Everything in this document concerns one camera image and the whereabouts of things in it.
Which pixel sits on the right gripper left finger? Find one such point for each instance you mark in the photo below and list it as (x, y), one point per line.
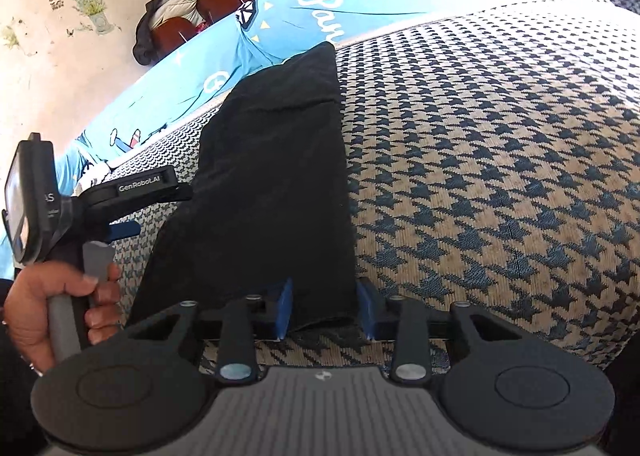
(252, 318)

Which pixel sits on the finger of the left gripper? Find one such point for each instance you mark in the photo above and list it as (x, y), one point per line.
(122, 230)
(142, 197)

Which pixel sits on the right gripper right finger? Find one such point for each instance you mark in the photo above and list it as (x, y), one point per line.
(403, 321)

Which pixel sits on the black t-shirt red print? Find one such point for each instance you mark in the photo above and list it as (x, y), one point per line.
(270, 204)

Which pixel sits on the brown wooden chair left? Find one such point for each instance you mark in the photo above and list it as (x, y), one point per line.
(172, 34)

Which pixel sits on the houndstooth bed cover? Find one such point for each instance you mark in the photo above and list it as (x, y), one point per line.
(491, 158)

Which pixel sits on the blue cartoon print quilt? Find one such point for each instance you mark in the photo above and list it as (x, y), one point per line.
(87, 94)

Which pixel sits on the lavender pot wall sticker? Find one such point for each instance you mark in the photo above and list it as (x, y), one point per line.
(94, 10)

